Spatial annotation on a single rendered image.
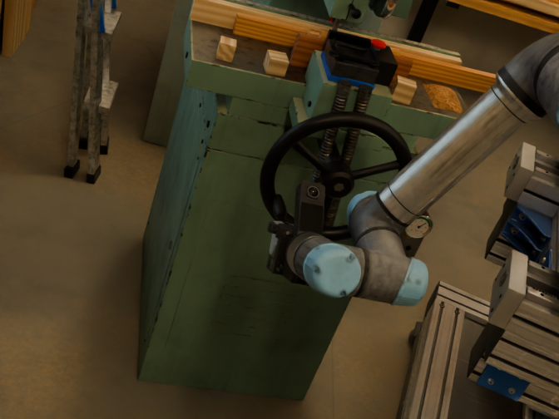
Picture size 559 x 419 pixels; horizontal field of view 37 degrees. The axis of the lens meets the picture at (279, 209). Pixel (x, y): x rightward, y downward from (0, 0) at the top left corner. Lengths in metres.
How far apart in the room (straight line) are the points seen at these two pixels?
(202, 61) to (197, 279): 0.55
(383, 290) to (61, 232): 1.45
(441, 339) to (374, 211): 0.99
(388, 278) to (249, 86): 0.56
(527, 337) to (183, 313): 0.80
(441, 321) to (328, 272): 1.17
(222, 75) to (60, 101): 1.57
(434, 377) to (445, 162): 0.96
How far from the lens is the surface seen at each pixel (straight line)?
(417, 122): 1.76
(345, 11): 1.74
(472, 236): 3.21
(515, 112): 1.29
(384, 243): 1.31
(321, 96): 1.57
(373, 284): 1.26
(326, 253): 1.21
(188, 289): 1.96
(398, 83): 1.72
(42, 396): 2.11
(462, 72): 1.91
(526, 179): 2.03
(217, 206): 1.81
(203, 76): 1.64
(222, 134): 1.71
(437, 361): 2.23
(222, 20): 1.78
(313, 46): 1.71
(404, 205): 1.34
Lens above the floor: 1.61
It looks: 34 degrees down
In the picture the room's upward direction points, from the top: 20 degrees clockwise
